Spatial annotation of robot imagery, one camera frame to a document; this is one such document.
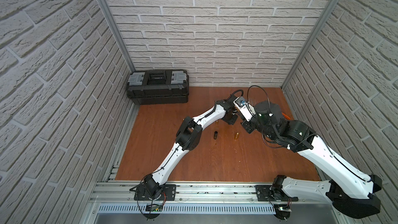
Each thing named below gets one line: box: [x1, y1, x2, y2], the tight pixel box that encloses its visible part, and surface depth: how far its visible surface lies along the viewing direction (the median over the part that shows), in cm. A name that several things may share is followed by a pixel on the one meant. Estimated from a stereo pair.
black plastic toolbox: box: [126, 69, 190, 105], surface depth 101 cm
